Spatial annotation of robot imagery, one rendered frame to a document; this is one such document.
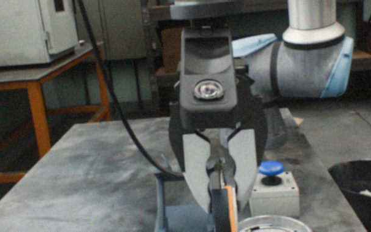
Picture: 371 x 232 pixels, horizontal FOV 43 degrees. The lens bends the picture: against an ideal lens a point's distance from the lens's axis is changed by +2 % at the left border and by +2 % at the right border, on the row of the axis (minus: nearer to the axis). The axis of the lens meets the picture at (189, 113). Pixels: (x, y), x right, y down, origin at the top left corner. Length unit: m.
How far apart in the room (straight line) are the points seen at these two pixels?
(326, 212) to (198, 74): 0.42
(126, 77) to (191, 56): 4.20
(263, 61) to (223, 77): 0.59
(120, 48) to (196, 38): 3.91
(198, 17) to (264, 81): 0.56
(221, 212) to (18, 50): 2.34
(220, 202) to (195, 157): 0.05
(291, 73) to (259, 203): 0.33
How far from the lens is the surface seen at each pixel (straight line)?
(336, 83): 0.95
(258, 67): 0.97
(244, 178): 0.47
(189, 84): 0.38
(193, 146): 0.46
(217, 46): 0.42
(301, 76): 0.95
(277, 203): 0.72
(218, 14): 0.43
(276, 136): 1.02
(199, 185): 0.47
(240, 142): 0.46
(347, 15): 4.64
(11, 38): 2.74
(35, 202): 0.90
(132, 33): 4.29
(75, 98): 4.76
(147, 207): 0.80
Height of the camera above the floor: 1.15
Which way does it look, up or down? 15 degrees down
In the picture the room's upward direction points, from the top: 5 degrees counter-clockwise
